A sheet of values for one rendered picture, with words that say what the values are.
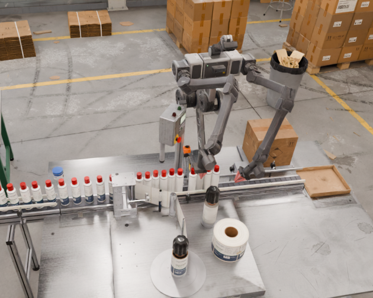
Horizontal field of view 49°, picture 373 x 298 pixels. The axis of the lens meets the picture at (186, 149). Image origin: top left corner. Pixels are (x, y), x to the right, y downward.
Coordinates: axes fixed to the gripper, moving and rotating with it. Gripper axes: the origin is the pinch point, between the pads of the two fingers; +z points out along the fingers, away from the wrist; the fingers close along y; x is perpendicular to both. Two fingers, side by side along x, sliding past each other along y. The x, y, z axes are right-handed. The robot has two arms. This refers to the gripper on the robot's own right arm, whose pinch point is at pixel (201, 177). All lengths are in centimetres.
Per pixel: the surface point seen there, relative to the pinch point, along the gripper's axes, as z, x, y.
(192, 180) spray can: 17.6, 16.2, -0.1
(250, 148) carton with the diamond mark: 21, 45, 51
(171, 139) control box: -15.6, 18.7, -14.5
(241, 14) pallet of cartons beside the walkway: 45, 354, 153
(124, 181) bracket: 4.3, 8.5, -43.7
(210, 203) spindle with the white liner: 10.8, -11.6, 3.7
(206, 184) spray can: 24.4, 17.1, 10.3
